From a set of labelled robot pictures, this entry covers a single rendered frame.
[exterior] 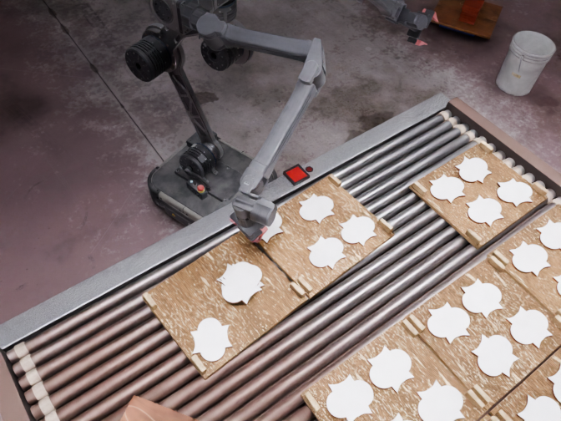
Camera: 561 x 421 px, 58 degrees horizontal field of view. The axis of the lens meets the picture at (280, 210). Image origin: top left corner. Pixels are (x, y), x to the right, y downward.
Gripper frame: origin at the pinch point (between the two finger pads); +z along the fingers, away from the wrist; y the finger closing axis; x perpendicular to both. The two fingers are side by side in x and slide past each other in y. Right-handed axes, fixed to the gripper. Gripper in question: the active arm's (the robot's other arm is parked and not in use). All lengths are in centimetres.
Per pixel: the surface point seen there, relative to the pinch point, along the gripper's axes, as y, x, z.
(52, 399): 1, -75, -1
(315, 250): 13.5, 15.1, 14.5
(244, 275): 6.7, -10.1, 6.8
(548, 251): 67, 78, 28
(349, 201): 5.6, 39.4, 20.1
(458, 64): -78, 245, 155
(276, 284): 14.6, -3.6, 11.8
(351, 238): 17.9, 27.8, 17.0
